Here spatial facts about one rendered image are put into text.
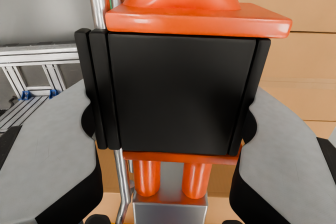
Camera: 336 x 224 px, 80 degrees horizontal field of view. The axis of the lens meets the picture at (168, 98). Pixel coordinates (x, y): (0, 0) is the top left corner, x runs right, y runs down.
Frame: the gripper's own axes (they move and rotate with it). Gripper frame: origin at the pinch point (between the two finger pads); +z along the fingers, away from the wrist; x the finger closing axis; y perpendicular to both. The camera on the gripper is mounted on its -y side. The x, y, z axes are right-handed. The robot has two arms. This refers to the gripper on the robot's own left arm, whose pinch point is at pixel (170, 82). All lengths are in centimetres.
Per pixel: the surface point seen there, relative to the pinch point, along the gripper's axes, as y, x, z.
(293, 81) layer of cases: 31, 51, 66
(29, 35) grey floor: 32, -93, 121
